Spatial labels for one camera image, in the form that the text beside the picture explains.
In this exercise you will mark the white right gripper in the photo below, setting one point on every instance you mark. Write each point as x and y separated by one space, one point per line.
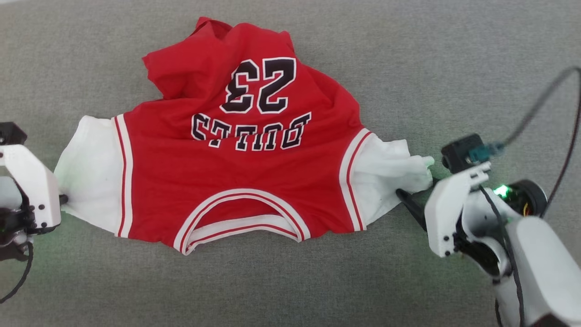
447 209

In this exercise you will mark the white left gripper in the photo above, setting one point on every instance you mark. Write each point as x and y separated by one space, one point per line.
38 190

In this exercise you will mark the red white basketball jersey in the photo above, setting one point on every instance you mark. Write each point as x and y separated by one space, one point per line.
236 172

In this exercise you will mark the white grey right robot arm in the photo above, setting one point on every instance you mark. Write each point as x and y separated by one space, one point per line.
544 263

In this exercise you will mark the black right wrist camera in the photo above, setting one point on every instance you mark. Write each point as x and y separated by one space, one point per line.
458 152

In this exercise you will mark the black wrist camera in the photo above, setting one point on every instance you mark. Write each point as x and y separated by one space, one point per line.
458 152
10 134

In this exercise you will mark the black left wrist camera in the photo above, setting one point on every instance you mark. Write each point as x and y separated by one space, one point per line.
10 134

